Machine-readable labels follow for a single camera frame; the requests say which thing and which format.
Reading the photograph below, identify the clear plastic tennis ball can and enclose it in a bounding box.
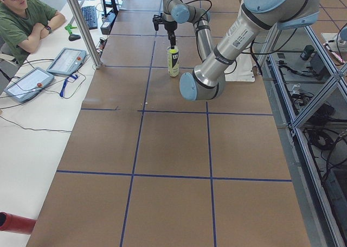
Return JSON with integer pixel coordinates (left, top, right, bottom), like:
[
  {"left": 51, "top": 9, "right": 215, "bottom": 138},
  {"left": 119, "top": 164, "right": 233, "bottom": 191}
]
[{"left": 167, "top": 46, "right": 179, "bottom": 77}]

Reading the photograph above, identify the grey teach pendant near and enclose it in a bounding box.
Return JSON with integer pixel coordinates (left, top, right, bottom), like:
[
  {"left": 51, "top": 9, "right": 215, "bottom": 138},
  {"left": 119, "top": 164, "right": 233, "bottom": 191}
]
[{"left": 4, "top": 67, "right": 54, "bottom": 103}]

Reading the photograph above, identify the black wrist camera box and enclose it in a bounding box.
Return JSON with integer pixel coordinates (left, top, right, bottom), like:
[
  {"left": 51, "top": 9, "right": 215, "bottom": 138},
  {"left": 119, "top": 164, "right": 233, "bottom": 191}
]
[{"left": 152, "top": 14, "right": 164, "bottom": 31}]

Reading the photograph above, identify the aluminium table side frame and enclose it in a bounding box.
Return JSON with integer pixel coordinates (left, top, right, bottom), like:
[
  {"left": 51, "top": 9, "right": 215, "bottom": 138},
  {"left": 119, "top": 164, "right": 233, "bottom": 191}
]
[{"left": 256, "top": 21, "right": 346, "bottom": 246}]

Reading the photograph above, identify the person in green shirt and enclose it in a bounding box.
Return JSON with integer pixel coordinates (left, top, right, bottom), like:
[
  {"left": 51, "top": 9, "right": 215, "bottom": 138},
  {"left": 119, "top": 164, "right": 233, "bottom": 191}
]
[{"left": 1, "top": 0, "right": 66, "bottom": 65}]

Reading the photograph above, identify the grey teach pendant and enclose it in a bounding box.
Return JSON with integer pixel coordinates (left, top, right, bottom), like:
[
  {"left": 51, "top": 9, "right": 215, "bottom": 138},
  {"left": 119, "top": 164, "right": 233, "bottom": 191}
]
[
  {"left": 47, "top": 48, "right": 87, "bottom": 76},
  {"left": 4, "top": 67, "right": 54, "bottom": 103}
]

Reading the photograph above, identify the green and black tool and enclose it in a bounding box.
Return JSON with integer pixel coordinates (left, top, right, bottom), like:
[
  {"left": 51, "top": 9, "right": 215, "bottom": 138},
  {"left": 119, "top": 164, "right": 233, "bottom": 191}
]
[{"left": 65, "top": 23, "right": 81, "bottom": 41}]

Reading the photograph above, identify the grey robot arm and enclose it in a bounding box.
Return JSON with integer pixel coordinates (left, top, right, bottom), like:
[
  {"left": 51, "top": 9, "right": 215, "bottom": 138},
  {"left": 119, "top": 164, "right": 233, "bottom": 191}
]
[{"left": 163, "top": 0, "right": 320, "bottom": 100}]

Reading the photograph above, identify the grey teach pendant far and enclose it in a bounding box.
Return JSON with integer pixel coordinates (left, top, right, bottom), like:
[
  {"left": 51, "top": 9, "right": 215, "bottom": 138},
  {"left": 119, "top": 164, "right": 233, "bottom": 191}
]
[{"left": 47, "top": 48, "right": 87, "bottom": 76}]

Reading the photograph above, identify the black computer keyboard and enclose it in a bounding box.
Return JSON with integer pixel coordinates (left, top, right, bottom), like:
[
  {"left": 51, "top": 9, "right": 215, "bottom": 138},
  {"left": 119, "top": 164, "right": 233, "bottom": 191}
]
[{"left": 81, "top": 5, "right": 98, "bottom": 29}]

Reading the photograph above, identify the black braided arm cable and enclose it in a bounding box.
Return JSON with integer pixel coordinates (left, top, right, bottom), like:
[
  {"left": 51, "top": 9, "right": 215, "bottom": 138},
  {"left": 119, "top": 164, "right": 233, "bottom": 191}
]
[{"left": 184, "top": 0, "right": 213, "bottom": 21}]

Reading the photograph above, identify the red cylinder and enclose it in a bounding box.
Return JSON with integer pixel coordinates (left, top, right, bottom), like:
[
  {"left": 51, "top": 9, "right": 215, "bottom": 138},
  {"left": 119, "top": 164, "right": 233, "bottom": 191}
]
[{"left": 1, "top": 212, "right": 36, "bottom": 235}]

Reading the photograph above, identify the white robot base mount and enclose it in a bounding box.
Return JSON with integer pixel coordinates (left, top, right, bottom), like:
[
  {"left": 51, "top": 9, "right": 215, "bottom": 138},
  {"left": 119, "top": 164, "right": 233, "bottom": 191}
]
[{"left": 224, "top": 54, "right": 255, "bottom": 82}]

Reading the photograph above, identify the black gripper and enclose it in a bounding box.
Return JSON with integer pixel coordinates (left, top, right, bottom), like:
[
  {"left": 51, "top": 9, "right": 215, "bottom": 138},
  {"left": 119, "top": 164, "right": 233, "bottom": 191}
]
[{"left": 164, "top": 21, "right": 177, "bottom": 47}]

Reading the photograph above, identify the blue lanyard with badge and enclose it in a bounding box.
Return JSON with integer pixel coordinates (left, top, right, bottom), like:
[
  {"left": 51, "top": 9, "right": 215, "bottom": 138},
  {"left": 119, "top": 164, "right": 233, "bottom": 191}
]
[{"left": 59, "top": 73, "right": 79, "bottom": 98}]

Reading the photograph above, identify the aluminium frame post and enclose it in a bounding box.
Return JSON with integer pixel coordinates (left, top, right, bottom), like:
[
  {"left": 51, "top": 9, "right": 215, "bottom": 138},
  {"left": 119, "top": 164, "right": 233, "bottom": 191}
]
[{"left": 67, "top": 0, "right": 102, "bottom": 69}]

